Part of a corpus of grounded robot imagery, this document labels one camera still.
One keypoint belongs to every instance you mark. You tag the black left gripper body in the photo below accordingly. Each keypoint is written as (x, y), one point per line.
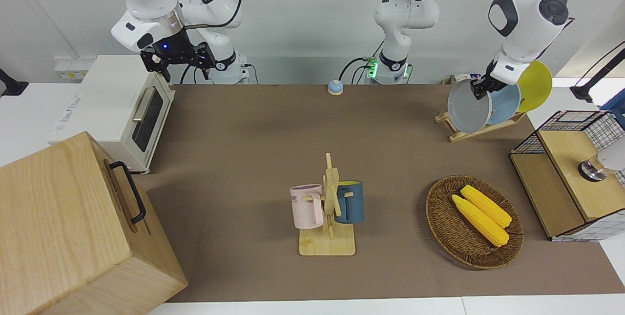
(489, 75)

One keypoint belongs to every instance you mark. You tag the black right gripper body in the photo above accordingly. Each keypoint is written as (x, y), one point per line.
(178, 53)

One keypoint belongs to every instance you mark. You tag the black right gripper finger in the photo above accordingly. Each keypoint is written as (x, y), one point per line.
(211, 71)
(166, 73)

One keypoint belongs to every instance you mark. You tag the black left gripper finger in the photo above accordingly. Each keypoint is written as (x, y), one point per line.
(487, 95)
(477, 89)

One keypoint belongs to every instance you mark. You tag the gray round plate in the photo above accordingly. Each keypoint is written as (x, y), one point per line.
(464, 110)

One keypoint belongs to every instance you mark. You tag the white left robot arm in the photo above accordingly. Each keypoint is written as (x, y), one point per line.
(405, 12)

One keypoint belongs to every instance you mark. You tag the light blue round plate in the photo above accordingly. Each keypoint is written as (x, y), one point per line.
(505, 102)

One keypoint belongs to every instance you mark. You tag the low wooden plate rack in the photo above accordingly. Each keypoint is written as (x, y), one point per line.
(468, 135)

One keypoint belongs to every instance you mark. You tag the yellow round plate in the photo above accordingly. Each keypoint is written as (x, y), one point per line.
(534, 85)

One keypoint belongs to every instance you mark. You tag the white toaster oven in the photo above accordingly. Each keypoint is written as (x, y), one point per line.
(107, 105)

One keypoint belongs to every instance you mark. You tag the brown table mat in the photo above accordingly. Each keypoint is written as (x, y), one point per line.
(244, 158)

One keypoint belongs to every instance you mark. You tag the light wooden riser box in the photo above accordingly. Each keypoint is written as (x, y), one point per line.
(571, 158)

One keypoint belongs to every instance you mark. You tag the yellow corn cob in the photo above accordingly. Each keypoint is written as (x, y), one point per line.
(486, 206)
(481, 223)

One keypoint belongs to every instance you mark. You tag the blue dome call bell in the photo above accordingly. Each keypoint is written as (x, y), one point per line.
(335, 87)

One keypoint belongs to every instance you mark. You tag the blue object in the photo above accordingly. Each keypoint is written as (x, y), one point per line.
(616, 114)

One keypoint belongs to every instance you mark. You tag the brown wicker basket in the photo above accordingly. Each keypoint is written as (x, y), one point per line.
(449, 227)

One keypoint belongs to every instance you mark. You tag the pink mug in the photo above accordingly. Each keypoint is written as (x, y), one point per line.
(305, 207)

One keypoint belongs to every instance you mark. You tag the dark blue mug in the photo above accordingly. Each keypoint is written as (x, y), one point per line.
(351, 205)

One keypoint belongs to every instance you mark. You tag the large wooden box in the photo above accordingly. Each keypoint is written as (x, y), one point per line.
(58, 227)

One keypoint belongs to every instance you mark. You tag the wooden mug tree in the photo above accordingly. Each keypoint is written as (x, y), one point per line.
(327, 244)

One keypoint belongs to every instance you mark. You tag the white wall socket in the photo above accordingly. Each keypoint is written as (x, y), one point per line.
(73, 70)

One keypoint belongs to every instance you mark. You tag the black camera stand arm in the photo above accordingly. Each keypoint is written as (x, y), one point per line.
(593, 78)

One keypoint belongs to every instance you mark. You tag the black camera stand foot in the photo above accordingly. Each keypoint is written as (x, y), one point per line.
(10, 85)

